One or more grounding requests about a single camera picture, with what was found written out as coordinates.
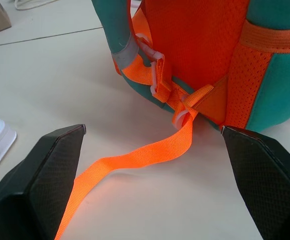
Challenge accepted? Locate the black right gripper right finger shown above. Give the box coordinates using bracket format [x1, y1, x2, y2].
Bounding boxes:
[220, 125, 290, 240]

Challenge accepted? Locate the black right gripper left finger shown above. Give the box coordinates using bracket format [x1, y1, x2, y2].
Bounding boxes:
[0, 123, 86, 240]

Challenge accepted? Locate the teal and orange backpack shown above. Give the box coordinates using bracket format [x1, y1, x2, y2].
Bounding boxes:
[53, 0, 290, 240]

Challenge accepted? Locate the white cable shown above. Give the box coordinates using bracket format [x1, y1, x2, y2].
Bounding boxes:
[14, 0, 60, 11]

